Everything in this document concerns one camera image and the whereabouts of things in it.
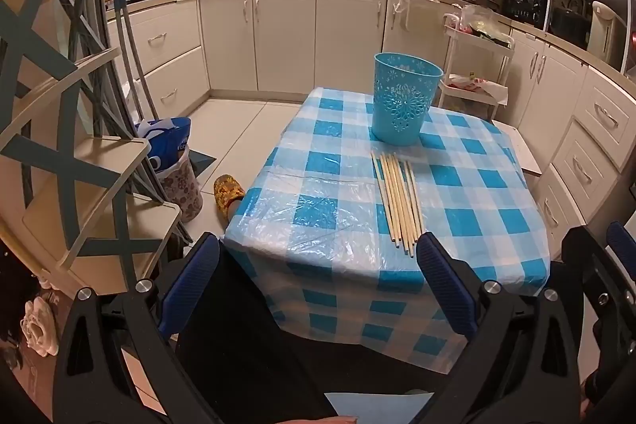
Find person's left hand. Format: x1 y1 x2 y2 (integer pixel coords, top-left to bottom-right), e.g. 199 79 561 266
278 414 359 424

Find white electric water pot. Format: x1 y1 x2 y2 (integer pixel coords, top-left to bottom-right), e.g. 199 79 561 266
588 1 630 68

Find cream and teal corner shelf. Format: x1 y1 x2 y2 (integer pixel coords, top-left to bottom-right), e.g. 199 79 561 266
0 0 184 300

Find blue and white shopping bag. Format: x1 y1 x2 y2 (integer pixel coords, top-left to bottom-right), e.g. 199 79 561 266
135 117 192 171

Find dark floor mat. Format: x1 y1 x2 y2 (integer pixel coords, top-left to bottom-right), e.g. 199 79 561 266
185 150 218 180

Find cream kitchen base cabinets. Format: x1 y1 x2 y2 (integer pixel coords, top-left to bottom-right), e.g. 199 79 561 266
106 0 636 238

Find white step stool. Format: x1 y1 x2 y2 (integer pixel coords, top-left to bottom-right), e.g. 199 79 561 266
491 120 546 177

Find floral pattern bag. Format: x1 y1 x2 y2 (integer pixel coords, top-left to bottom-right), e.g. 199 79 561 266
154 151 204 223

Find grey mop handle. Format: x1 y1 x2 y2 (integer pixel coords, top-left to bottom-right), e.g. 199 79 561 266
115 0 147 125
123 2 161 121

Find white flower ornament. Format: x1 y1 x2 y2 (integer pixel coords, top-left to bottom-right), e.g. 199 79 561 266
19 296 59 358

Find white rolling cart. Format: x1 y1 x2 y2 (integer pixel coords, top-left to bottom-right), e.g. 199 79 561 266
442 4 516 123

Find bundle of wooden chopsticks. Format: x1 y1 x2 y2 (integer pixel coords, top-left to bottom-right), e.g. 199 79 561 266
370 151 426 259

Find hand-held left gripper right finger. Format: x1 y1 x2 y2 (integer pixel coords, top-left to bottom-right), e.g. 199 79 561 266
412 232 582 424

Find blue perforated plastic basket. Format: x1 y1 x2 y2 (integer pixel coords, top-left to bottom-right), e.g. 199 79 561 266
372 52 444 147

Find yellow patterned slipper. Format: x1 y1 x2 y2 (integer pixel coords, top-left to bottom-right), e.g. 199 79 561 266
213 174 247 221

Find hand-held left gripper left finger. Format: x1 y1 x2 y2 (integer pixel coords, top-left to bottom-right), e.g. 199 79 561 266
52 232 222 424

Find blue checkered tablecloth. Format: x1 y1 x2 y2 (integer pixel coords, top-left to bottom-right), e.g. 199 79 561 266
223 86 552 380

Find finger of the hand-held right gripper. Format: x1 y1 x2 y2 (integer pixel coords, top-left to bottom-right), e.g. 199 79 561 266
561 225 636 407
606 221 636 288

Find black countertop oven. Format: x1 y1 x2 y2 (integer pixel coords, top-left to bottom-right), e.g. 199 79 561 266
501 0 552 28

